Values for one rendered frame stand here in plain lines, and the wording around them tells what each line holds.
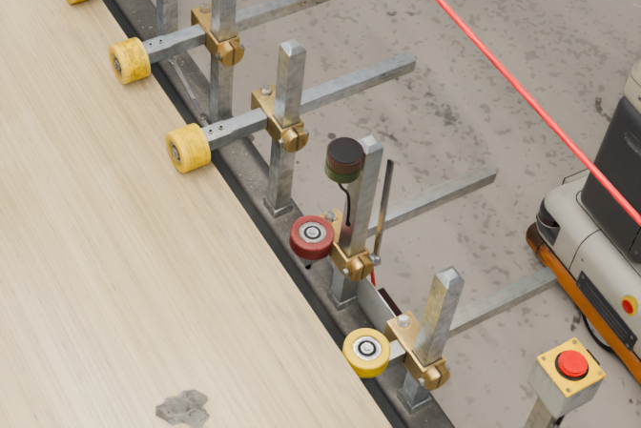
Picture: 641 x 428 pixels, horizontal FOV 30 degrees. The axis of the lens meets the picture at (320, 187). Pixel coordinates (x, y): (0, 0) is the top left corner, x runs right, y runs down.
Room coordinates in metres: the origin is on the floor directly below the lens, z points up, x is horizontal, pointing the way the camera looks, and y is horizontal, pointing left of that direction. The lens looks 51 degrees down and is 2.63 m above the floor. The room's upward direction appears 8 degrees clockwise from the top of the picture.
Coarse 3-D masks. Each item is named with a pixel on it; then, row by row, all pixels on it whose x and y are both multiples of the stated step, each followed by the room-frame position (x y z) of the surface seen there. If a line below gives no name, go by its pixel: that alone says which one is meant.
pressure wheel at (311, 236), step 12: (312, 216) 1.32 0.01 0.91; (300, 228) 1.29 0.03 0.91; (312, 228) 1.29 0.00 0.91; (324, 228) 1.30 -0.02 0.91; (300, 240) 1.26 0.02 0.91; (312, 240) 1.27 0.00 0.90; (324, 240) 1.27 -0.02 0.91; (300, 252) 1.25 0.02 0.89; (312, 252) 1.25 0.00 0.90; (324, 252) 1.26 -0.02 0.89
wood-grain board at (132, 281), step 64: (0, 0) 1.77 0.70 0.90; (64, 0) 1.79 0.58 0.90; (0, 64) 1.59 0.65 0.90; (64, 64) 1.62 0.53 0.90; (0, 128) 1.43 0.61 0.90; (64, 128) 1.45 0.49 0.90; (128, 128) 1.47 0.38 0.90; (0, 192) 1.28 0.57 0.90; (64, 192) 1.30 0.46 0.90; (128, 192) 1.32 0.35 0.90; (192, 192) 1.34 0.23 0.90; (0, 256) 1.15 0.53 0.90; (64, 256) 1.16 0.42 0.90; (128, 256) 1.18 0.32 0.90; (192, 256) 1.20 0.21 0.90; (256, 256) 1.22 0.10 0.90; (0, 320) 1.02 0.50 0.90; (64, 320) 1.04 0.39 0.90; (128, 320) 1.05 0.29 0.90; (192, 320) 1.07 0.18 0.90; (256, 320) 1.09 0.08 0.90; (0, 384) 0.90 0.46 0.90; (64, 384) 0.92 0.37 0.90; (128, 384) 0.93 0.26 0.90; (192, 384) 0.95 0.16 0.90; (256, 384) 0.97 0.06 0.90; (320, 384) 0.98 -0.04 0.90
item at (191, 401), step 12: (180, 396) 0.92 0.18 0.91; (192, 396) 0.92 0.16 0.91; (204, 396) 0.93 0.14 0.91; (156, 408) 0.89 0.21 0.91; (168, 408) 0.90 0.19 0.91; (180, 408) 0.90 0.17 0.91; (192, 408) 0.90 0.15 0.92; (204, 408) 0.91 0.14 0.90; (168, 420) 0.88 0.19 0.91; (180, 420) 0.88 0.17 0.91; (192, 420) 0.88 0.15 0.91; (204, 420) 0.89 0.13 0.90
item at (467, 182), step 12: (480, 168) 1.53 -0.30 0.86; (492, 168) 1.53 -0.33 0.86; (456, 180) 1.49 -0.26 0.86; (468, 180) 1.49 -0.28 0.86; (480, 180) 1.50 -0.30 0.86; (492, 180) 1.52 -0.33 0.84; (420, 192) 1.45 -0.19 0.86; (432, 192) 1.45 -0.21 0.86; (444, 192) 1.46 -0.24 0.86; (456, 192) 1.46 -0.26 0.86; (468, 192) 1.48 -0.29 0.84; (396, 204) 1.41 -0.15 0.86; (408, 204) 1.41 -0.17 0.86; (420, 204) 1.42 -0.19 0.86; (432, 204) 1.43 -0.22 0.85; (372, 216) 1.37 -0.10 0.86; (396, 216) 1.38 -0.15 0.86; (408, 216) 1.40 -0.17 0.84; (372, 228) 1.35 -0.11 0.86; (384, 228) 1.37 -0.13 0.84
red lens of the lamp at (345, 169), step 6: (336, 138) 1.29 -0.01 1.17; (330, 144) 1.27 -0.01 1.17; (360, 144) 1.28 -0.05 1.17; (330, 156) 1.25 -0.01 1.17; (330, 162) 1.24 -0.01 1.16; (336, 162) 1.23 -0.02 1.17; (354, 162) 1.24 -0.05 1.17; (360, 162) 1.25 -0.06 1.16; (330, 168) 1.24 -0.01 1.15; (336, 168) 1.23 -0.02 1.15; (342, 168) 1.23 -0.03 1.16; (348, 168) 1.23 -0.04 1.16; (354, 168) 1.24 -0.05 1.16
